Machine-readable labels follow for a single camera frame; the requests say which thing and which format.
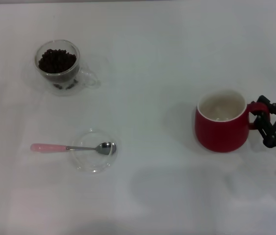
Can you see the red ceramic mug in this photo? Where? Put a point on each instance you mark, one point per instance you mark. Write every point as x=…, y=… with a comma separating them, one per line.
x=216, y=137

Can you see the coffee beans pile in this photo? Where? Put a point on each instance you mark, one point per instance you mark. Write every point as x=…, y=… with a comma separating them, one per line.
x=57, y=61

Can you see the clear glass saucer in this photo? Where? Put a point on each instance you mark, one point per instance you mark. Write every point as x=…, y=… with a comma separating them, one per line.
x=91, y=164

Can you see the double-wall glass cup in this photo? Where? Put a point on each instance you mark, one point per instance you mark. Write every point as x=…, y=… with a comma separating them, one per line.
x=84, y=76

